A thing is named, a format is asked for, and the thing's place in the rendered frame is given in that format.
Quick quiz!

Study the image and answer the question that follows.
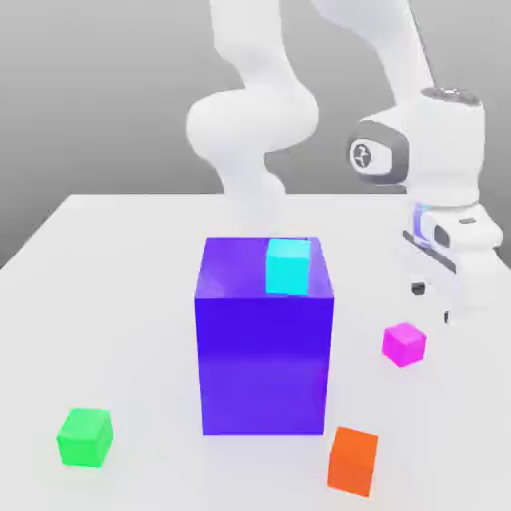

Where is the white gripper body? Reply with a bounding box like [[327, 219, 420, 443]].
[[400, 229, 500, 317]]

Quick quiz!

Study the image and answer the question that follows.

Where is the small magenta cube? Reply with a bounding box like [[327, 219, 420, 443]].
[[381, 321, 428, 369]]

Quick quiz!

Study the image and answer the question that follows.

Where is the small cyan cube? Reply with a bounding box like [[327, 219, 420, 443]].
[[264, 238, 312, 297]]

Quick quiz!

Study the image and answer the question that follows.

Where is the small orange cube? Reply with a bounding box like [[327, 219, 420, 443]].
[[326, 425, 380, 499]]

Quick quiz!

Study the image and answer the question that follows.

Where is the small green cube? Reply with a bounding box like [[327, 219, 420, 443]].
[[55, 407, 115, 469]]

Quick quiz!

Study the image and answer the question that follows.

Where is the large purple box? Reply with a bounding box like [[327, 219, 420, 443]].
[[193, 236, 335, 437]]

